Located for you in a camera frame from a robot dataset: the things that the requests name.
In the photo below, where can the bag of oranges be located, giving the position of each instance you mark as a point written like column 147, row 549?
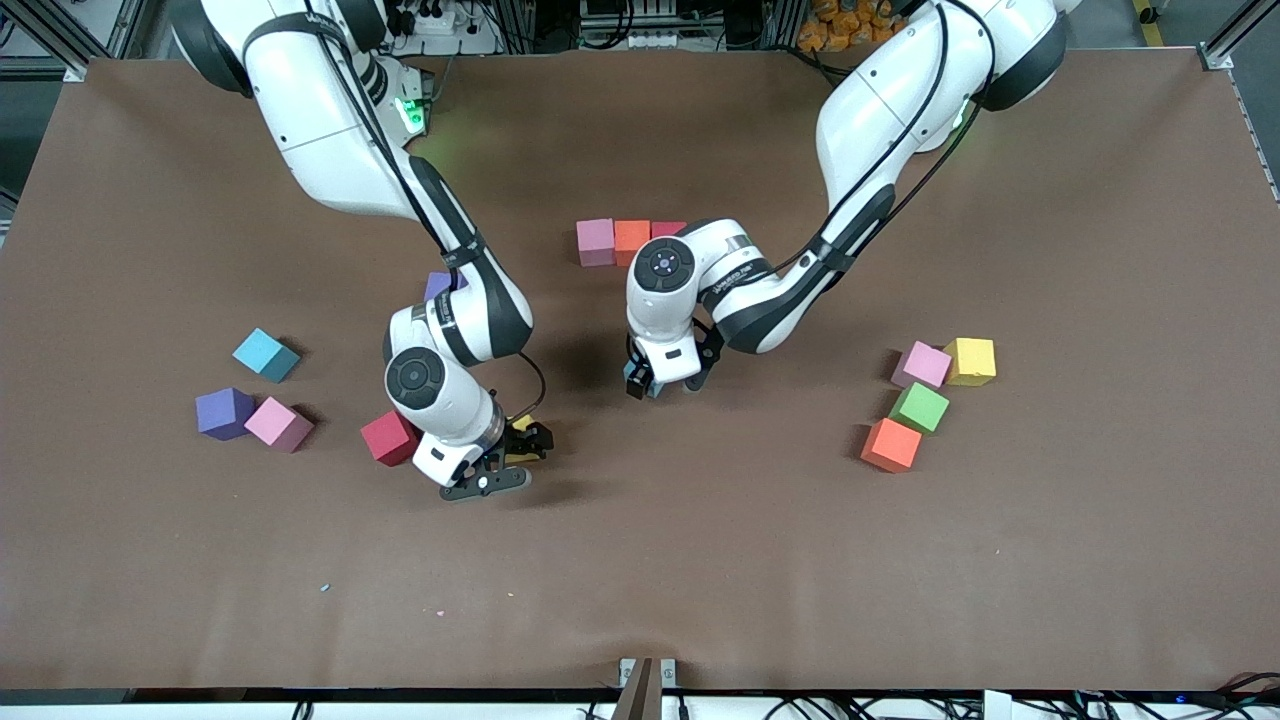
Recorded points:
column 850, row 25

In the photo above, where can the orange foam cube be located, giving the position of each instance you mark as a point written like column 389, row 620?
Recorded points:
column 890, row 445
column 632, row 240

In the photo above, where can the green foam cube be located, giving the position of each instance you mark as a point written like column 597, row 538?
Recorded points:
column 919, row 407

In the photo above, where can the yellow foam cube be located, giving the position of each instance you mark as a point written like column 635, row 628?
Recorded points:
column 972, row 361
column 522, row 421

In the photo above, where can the pink foam cube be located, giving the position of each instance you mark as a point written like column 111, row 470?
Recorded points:
column 921, row 365
column 595, row 242
column 279, row 424

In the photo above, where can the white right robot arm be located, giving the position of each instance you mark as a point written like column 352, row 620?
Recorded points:
column 330, row 130

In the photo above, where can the small white box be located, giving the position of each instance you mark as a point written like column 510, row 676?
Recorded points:
column 997, row 706

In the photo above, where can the purple foam cube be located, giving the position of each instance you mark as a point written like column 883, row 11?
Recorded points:
column 224, row 413
column 443, row 285

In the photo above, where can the cyan foam cube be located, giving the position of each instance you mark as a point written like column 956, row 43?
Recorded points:
column 655, row 388
column 266, row 355

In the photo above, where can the perforated metal edge rail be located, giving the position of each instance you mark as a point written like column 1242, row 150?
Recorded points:
column 1256, row 135

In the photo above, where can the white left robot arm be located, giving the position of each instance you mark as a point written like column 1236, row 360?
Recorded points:
column 880, row 110

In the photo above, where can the red foam cube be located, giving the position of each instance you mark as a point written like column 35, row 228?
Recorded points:
column 385, row 438
column 668, row 229

